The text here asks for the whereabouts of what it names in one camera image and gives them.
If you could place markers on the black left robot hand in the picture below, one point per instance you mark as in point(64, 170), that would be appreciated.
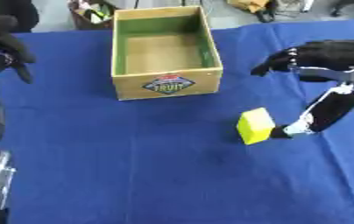
point(1, 43)

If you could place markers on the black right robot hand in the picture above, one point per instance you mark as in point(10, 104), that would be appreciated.
point(333, 55)

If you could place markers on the tan cardboard box green inside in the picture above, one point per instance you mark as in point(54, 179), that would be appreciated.
point(165, 55)

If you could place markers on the black chair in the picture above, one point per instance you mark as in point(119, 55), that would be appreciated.
point(11, 11)

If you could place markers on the black chair base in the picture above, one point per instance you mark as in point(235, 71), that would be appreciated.
point(346, 6)

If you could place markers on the brown bag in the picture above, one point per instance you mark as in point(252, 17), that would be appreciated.
point(90, 14)

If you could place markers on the tan bag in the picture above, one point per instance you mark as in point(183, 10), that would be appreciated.
point(251, 6)

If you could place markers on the yellow block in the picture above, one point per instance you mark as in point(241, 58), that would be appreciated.
point(255, 126)

